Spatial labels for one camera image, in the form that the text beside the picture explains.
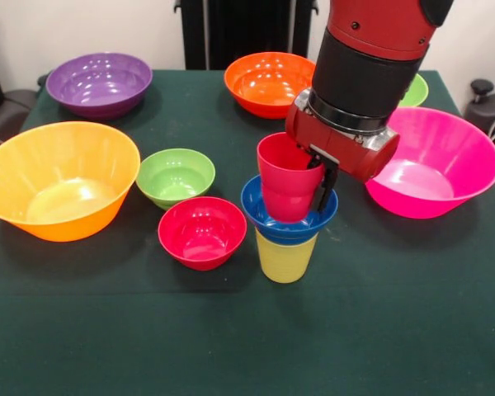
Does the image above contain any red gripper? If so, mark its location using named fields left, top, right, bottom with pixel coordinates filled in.
left=285, top=87, right=401, bottom=214

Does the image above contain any red cup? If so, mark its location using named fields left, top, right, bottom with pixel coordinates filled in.
left=257, top=131, right=327, bottom=224

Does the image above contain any small blue bowl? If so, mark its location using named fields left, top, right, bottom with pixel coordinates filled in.
left=240, top=173, right=339, bottom=245

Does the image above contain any yellow translucent cup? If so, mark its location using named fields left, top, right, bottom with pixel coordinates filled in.
left=254, top=228, right=319, bottom=284

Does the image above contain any orange bowl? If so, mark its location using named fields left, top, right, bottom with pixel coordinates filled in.
left=224, top=51, right=317, bottom=120

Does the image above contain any large pink bowl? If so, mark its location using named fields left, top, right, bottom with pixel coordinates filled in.
left=365, top=106, right=495, bottom=220

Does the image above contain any large light green bowl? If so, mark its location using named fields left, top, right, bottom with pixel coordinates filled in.
left=398, top=73, right=429, bottom=108

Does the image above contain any small red bowl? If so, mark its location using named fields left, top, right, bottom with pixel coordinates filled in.
left=157, top=196, right=248, bottom=272

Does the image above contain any small green bowl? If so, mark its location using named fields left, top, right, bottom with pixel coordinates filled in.
left=135, top=148, right=216, bottom=210

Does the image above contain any dark green tablecloth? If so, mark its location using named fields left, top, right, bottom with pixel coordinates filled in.
left=0, top=68, right=495, bottom=396

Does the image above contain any black round base with knob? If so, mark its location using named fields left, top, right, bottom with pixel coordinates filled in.
left=464, top=78, right=495, bottom=158

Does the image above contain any purple bowl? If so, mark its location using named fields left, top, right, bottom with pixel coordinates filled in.
left=45, top=52, right=153, bottom=121

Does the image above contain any large yellow-orange bowl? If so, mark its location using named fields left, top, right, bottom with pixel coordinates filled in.
left=0, top=120, right=142, bottom=243

